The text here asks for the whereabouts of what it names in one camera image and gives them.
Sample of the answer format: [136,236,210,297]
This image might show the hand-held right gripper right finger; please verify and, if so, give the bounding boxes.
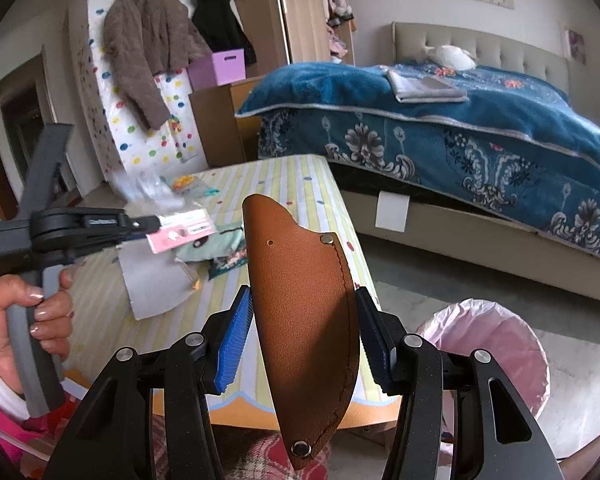
[354,287,566,480]

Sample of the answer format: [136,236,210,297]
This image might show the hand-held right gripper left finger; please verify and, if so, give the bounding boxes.
[55,285,256,480]

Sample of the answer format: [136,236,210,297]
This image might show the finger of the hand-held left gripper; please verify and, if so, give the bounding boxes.
[77,212,163,250]

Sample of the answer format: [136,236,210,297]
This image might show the brown leather sheath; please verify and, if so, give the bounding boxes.
[242,194,357,471]

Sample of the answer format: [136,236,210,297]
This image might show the pink card packet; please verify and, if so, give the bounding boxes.
[146,207,218,254]

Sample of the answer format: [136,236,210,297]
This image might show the bin with pink bag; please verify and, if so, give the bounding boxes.
[412,299,551,456]

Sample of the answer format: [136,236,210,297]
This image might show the person's left forearm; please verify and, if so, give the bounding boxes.
[0,350,86,466]

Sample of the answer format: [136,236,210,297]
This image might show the person's left hand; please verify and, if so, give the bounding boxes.
[0,269,77,393]

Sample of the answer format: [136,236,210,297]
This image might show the clear plastic wrapper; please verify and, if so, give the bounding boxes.
[109,170,183,211]

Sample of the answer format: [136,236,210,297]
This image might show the white paper sheet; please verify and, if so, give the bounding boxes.
[117,245,199,321]

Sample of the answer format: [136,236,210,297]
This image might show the dark printed wrapper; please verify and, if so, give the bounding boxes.
[207,251,251,279]

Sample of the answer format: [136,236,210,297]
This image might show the orange and teal wrapper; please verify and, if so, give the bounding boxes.
[172,175,220,198]

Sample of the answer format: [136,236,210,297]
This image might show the polka dot sheet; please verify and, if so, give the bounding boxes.
[77,5,208,176]

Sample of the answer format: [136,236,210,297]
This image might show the mint green packet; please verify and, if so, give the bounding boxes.
[174,225,245,262]

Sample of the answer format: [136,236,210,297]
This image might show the person's plaid pants legs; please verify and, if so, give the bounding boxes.
[150,400,331,480]

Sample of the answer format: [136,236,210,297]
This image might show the white paper label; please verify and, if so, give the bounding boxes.
[375,191,410,233]

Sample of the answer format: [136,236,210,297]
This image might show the wooden drawer cabinet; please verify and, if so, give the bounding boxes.
[189,75,266,168]

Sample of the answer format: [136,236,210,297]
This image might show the striped tablecloth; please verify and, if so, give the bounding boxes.
[60,155,405,431]

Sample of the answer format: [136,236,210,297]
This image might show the brown coat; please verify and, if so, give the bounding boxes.
[102,0,213,131]

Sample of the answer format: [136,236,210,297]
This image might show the purple storage basket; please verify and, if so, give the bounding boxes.
[187,49,247,87]

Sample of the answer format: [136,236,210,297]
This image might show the black coat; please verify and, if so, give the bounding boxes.
[191,0,257,66]

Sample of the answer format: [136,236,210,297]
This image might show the folded grey cloth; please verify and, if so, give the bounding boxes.
[386,69,468,104]

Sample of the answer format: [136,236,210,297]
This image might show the wooden wardrobe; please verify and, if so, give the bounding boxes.
[275,0,356,66]

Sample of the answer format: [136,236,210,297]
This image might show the white plush toy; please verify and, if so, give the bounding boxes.
[420,44,477,71]

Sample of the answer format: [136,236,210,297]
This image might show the beige upholstered bed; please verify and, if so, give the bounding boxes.
[337,21,600,306]

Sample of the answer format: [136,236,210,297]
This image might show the small wall picture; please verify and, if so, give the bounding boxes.
[564,29,587,65]

